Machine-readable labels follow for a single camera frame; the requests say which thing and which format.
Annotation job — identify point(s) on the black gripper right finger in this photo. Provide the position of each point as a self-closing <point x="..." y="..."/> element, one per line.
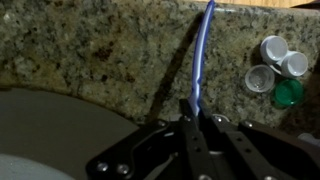
<point x="258" y="152"/>

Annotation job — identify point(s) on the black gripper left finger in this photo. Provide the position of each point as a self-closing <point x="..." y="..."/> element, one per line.
<point x="137" y="155"/>

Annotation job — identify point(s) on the blue white toothbrush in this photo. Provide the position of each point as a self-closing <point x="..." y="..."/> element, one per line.
<point x="198" y="57"/>

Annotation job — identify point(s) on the green lens case cap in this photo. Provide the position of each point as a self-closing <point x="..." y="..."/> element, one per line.
<point x="287" y="93"/>

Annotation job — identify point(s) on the clear lens case cap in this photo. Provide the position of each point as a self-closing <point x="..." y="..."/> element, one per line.
<point x="260" y="78"/>

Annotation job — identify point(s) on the white contact lens case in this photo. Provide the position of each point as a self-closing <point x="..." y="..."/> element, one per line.
<point x="276" y="54"/>

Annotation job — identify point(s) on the white oval sink basin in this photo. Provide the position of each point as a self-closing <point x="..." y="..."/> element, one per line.
<point x="56" y="130"/>

